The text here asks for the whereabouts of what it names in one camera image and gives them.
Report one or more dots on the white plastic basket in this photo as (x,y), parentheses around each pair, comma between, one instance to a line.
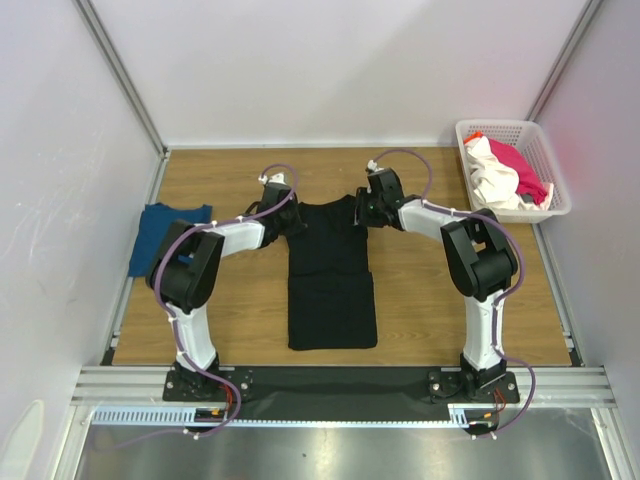
(529,139)

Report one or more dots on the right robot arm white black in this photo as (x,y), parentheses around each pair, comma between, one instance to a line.
(479,257)

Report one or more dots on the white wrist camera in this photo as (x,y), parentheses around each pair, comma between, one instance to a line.
(373,167)
(279,177)

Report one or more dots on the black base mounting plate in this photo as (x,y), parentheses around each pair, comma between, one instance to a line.
(356,394)

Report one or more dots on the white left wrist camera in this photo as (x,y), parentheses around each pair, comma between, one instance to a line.
(279,177)

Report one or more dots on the left aluminium corner post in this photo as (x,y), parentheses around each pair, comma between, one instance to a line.
(108,50)

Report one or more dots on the orange garment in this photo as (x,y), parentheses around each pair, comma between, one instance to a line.
(474,136)

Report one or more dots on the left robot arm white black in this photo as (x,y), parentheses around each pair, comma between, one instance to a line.
(183,274)

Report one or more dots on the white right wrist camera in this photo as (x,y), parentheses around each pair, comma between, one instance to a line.
(373,167)

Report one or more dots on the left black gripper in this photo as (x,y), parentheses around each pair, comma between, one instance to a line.
(297,222)

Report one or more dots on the pink t shirt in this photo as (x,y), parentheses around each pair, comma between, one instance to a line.
(529,186)

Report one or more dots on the aluminium corner post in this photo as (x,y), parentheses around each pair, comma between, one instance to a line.
(578,32)
(108,50)

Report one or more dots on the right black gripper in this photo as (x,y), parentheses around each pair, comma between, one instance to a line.
(364,211)

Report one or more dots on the right aluminium corner post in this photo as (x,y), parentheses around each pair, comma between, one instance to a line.
(578,32)

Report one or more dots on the folded blue t shirt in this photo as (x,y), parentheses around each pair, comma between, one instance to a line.
(154,223)

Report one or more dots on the black t shirt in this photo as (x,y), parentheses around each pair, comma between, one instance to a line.
(331,301)

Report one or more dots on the cream white t shirt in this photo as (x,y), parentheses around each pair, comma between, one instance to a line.
(493,184)

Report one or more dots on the aluminium frame rail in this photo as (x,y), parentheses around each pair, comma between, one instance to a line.
(133,396)

